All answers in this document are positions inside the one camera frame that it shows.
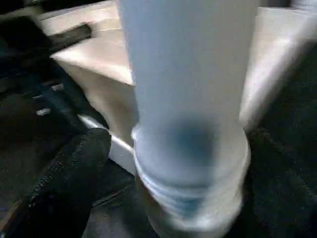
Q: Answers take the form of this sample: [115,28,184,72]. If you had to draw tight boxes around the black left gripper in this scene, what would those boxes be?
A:
[0,24,107,132]

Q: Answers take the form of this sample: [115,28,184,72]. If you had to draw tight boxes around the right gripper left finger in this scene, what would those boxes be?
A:
[0,127,112,238]

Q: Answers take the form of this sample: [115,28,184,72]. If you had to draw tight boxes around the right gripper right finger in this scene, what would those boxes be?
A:
[233,128,317,238]

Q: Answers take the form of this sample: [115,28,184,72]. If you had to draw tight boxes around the white plastic table top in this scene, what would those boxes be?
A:
[39,0,317,177]

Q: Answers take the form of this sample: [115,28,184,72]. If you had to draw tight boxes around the white plastic table leg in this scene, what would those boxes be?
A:
[118,0,261,233]

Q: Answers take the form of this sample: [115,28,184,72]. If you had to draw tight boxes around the black work mat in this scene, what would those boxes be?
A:
[0,30,317,238]

